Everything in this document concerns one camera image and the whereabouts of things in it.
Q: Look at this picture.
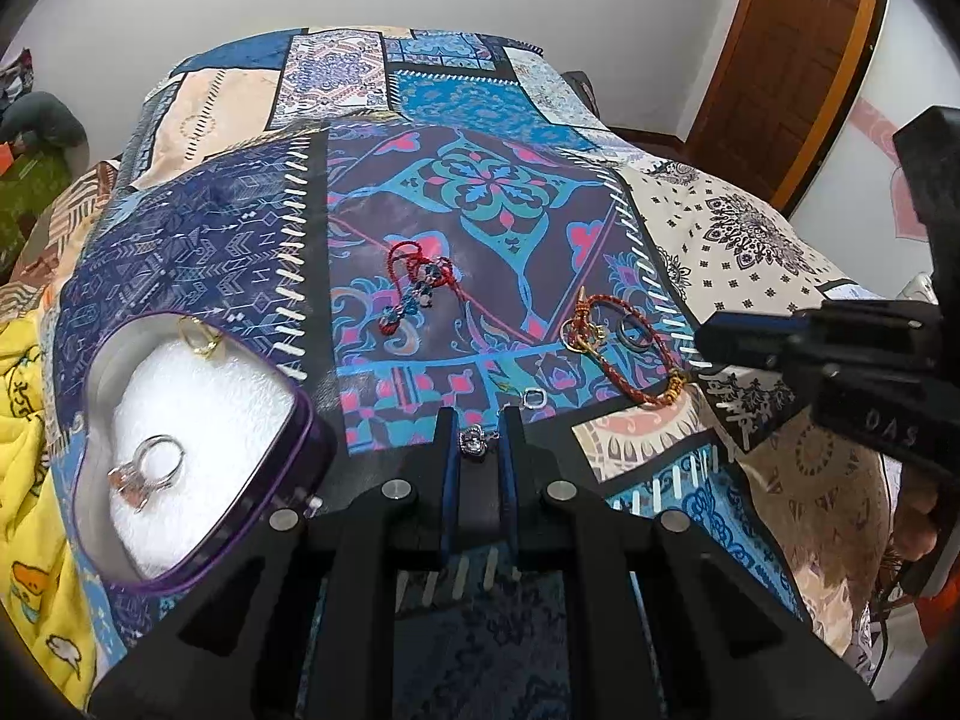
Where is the brown wooden door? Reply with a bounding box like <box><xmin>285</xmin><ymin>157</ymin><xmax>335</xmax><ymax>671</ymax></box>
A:
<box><xmin>684</xmin><ymin>0</ymin><xmax>893</xmax><ymax>212</ymax></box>

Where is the red and gold braided bracelet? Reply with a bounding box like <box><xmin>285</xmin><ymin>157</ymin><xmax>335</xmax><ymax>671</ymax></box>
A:
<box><xmin>564</xmin><ymin>292</ymin><xmax>687</xmax><ymax>410</ymax></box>

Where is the purple tin jewelry box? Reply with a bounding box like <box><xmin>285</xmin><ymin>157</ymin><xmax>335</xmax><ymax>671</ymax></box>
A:
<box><xmin>77</xmin><ymin>310</ymin><xmax>337</xmax><ymax>595</ymax></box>

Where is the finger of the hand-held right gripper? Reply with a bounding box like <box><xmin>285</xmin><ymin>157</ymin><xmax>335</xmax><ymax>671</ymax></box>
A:
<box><xmin>696</xmin><ymin>311</ymin><xmax>824</xmax><ymax>371</ymax></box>

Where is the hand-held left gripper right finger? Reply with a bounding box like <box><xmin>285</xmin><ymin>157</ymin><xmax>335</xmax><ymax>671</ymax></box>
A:
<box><xmin>499</xmin><ymin>405</ymin><xmax>880</xmax><ymax>720</ymax></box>

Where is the person's right hand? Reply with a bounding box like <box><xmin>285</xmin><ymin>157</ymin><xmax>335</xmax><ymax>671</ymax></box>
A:
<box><xmin>892</xmin><ymin>476</ymin><xmax>943</xmax><ymax>567</ymax></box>

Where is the pink wall decal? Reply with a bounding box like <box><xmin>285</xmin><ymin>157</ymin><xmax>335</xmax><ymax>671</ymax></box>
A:
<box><xmin>851</xmin><ymin>96</ymin><xmax>935</xmax><ymax>242</ymax></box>

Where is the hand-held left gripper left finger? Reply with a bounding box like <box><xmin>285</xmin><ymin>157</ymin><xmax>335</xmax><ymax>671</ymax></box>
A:
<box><xmin>86</xmin><ymin>406</ymin><xmax>461</xmax><ymax>720</ymax></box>

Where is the silver ring with pink stone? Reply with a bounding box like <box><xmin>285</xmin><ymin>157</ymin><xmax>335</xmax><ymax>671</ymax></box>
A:
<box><xmin>109</xmin><ymin>435</ymin><xmax>187</xmax><ymax>515</ymax></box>

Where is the silver gemstone ring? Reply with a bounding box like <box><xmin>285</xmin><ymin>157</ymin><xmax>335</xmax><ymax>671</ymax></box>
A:
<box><xmin>458</xmin><ymin>426</ymin><xmax>499</xmax><ymax>460</ymax></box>

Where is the patchwork printed blanket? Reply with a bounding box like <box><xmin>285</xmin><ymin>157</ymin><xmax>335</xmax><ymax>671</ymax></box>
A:
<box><xmin>41</xmin><ymin>25</ymin><xmax>905</xmax><ymax>720</ymax></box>

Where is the red beaded necklace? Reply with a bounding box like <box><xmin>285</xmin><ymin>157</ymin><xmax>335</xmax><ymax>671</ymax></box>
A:
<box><xmin>379</xmin><ymin>240</ymin><xmax>457</xmax><ymax>338</ymax></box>

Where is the grey pillow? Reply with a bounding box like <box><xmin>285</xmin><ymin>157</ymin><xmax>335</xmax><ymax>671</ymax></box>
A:
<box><xmin>0</xmin><ymin>91</ymin><xmax>92</xmax><ymax>162</ymax></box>

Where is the yellow cartoon blanket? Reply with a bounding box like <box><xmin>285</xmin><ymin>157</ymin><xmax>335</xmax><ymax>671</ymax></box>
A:
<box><xmin>0</xmin><ymin>311</ymin><xmax>113</xmax><ymax>713</ymax></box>

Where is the green patterned cloth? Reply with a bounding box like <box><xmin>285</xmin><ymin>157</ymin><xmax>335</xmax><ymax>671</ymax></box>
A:
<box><xmin>0</xmin><ymin>148</ymin><xmax>74</xmax><ymax>275</ymax></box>

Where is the gold ring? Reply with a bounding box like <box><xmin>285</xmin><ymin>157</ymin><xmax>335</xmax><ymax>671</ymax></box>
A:
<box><xmin>178</xmin><ymin>315</ymin><xmax>226</xmax><ymax>358</ymax></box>

